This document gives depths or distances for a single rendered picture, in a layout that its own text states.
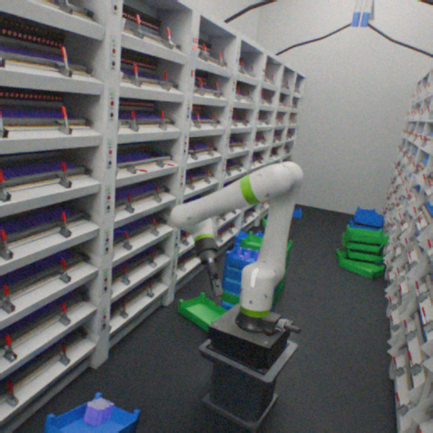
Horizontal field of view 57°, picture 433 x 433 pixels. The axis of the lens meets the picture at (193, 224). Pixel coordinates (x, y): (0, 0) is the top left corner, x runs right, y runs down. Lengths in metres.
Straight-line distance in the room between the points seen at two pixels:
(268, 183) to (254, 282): 0.38
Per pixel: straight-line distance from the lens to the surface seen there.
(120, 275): 2.04
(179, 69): 2.22
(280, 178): 1.44
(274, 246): 1.67
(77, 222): 1.65
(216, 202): 1.54
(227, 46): 2.88
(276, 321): 1.60
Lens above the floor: 1.23
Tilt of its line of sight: 17 degrees down
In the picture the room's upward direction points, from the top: 6 degrees clockwise
